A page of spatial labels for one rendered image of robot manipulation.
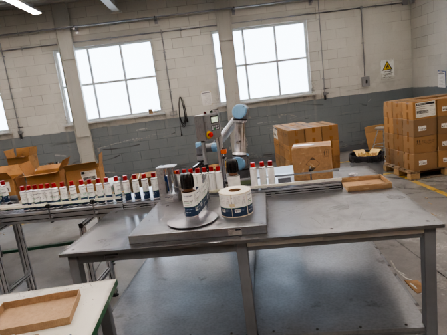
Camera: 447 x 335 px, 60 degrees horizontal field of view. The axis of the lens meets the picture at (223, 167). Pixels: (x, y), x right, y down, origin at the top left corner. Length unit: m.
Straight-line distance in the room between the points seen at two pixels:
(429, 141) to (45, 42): 7.20
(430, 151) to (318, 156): 3.43
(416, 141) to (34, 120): 7.14
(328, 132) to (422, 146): 1.35
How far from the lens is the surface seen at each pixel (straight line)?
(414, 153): 6.22
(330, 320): 2.55
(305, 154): 3.10
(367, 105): 9.03
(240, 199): 2.30
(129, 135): 8.44
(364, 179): 3.12
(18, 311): 2.00
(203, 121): 2.85
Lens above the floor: 1.63
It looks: 11 degrees down
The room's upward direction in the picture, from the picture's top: 7 degrees counter-clockwise
